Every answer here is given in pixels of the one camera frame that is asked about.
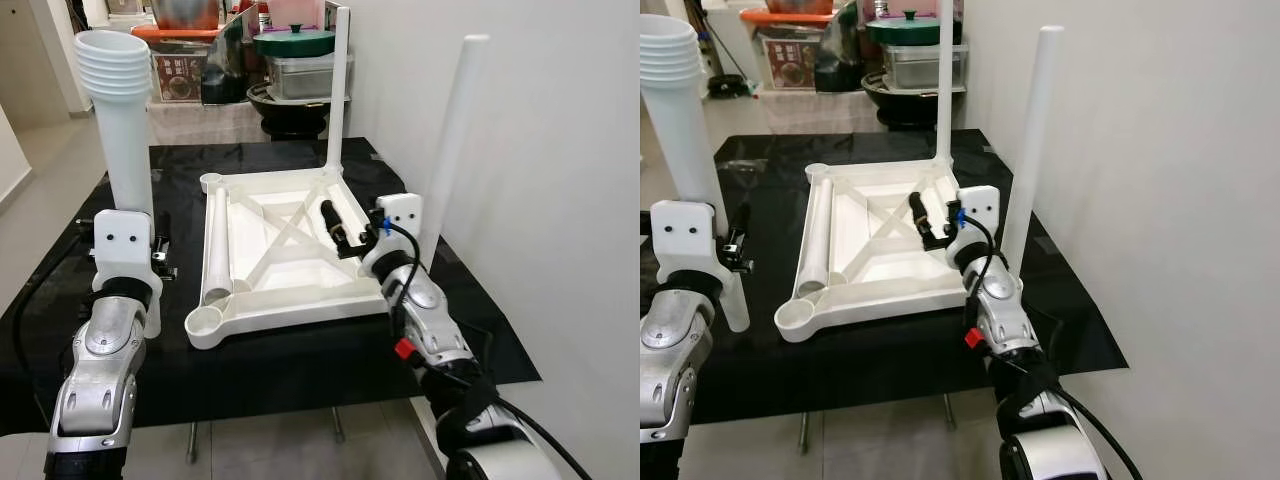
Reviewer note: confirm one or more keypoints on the clear plastic container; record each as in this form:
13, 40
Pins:
300, 78
915, 68

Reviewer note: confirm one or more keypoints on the white plastic table top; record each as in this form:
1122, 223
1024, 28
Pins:
880, 285
300, 290

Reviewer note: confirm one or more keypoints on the black floor mop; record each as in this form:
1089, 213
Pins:
730, 85

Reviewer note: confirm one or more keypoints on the green pot with lid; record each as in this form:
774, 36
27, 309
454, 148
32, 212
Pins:
293, 42
903, 30

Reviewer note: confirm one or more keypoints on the black table cloth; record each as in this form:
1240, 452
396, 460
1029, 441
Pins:
900, 370
300, 375

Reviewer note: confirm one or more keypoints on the black plastic bag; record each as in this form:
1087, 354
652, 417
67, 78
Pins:
840, 55
225, 68

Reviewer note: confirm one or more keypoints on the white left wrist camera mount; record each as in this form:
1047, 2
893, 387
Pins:
122, 245
683, 238

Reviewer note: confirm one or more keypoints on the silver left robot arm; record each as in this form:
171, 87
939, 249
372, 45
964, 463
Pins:
670, 370
100, 370

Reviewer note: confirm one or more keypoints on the white box with pink lid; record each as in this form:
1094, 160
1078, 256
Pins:
295, 12

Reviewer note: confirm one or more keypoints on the black round wok stand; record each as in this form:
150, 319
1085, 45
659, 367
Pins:
905, 105
290, 115

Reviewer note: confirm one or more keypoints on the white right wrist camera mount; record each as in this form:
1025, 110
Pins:
980, 205
402, 215

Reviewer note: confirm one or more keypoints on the metal folding table frame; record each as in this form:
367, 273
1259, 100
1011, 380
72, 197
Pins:
803, 430
192, 440

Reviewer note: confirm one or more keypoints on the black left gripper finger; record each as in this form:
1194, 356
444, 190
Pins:
164, 228
743, 220

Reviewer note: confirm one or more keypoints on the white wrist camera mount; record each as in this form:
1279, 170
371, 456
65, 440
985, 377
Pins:
402, 215
683, 238
980, 205
122, 245

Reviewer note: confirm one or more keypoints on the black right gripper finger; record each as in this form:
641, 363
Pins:
919, 212
331, 220

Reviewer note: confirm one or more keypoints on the bench with white lace cloth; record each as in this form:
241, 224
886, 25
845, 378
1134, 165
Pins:
200, 122
812, 112

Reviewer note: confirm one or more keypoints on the steel pot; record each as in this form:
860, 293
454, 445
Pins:
800, 6
186, 12

